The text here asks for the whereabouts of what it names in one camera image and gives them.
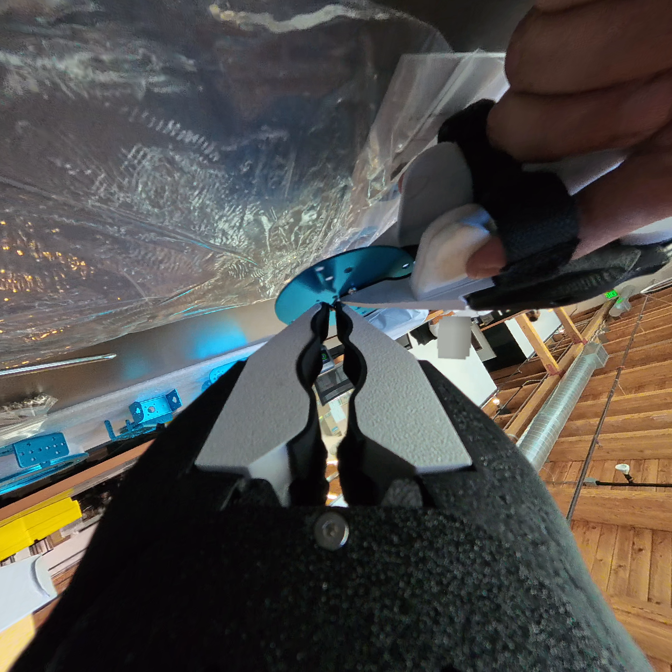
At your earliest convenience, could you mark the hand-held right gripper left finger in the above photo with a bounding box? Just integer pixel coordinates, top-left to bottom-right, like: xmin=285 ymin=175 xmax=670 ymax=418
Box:
xmin=194 ymin=303 xmax=333 ymax=505

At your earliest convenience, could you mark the white foam tray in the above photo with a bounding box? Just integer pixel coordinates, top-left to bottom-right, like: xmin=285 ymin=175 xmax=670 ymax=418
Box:
xmin=0 ymin=336 xmax=266 ymax=476

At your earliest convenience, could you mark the blue servo bracket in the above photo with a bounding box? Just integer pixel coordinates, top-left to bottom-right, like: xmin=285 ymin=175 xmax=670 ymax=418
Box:
xmin=127 ymin=389 xmax=183 ymax=426

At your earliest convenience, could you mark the blue round metal disc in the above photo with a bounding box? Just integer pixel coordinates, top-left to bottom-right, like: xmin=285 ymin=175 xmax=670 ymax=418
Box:
xmin=274 ymin=247 xmax=416 ymax=326

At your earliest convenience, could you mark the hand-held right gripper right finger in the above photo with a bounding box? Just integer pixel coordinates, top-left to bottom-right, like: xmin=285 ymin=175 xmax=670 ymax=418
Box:
xmin=336 ymin=304 xmax=473 ymax=505

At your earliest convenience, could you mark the blue U-shaped bracket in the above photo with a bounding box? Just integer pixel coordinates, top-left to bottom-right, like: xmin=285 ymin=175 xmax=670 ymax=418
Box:
xmin=202 ymin=359 xmax=249 ymax=393

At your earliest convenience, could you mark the yellow box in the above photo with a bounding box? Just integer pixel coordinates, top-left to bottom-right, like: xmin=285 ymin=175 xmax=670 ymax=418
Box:
xmin=0 ymin=490 xmax=83 ymax=561

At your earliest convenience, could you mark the grey device with green display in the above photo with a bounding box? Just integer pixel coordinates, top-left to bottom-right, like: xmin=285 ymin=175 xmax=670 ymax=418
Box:
xmin=314 ymin=344 xmax=355 ymax=406

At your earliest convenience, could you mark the clear plastic bag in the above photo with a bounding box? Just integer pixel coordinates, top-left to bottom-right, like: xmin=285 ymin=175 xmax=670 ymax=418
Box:
xmin=0 ymin=0 xmax=453 ymax=364

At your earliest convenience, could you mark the wooden ceiling beam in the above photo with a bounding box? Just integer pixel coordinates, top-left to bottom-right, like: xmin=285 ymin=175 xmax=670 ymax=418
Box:
xmin=503 ymin=309 xmax=595 ymax=438

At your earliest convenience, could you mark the silver ventilation duct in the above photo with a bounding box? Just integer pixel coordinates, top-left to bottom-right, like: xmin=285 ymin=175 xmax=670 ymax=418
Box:
xmin=517 ymin=340 xmax=611 ymax=474

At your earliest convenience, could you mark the person's left hand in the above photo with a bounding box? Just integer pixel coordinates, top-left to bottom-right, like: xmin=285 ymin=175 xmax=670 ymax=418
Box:
xmin=466 ymin=0 xmax=672 ymax=280

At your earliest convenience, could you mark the grey desk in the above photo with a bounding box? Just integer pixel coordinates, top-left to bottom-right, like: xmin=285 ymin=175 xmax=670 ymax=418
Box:
xmin=0 ymin=0 xmax=528 ymax=410

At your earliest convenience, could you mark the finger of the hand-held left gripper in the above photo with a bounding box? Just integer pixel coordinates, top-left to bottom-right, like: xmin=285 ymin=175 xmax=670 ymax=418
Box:
xmin=337 ymin=273 xmax=473 ymax=312

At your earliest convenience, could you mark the blue perforated plate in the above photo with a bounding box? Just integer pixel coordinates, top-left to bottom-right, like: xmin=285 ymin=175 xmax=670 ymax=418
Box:
xmin=13 ymin=433 xmax=71 ymax=469

